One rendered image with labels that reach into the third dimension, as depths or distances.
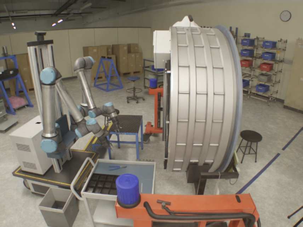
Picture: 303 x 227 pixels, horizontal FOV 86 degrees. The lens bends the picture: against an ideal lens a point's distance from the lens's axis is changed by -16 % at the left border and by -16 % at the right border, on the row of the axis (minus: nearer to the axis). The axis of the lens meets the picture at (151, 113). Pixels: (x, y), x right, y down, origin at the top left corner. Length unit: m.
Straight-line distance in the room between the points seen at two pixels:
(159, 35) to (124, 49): 7.29
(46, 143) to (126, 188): 1.02
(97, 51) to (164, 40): 6.91
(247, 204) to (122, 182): 0.67
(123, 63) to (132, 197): 8.06
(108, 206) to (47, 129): 0.90
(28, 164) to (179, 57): 2.01
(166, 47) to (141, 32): 9.18
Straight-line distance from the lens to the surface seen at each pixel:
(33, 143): 2.24
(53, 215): 2.14
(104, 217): 1.87
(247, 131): 3.17
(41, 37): 2.08
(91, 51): 8.18
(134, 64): 9.09
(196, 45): 1.42
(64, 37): 9.06
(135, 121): 2.77
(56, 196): 2.35
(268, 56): 6.00
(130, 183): 0.97
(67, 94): 1.79
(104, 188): 1.60
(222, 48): 1.44
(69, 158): 2.59
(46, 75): 1.60
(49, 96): 1.65
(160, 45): 1.43
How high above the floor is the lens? 1.77
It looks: 23 degrees down
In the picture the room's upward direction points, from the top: straight up
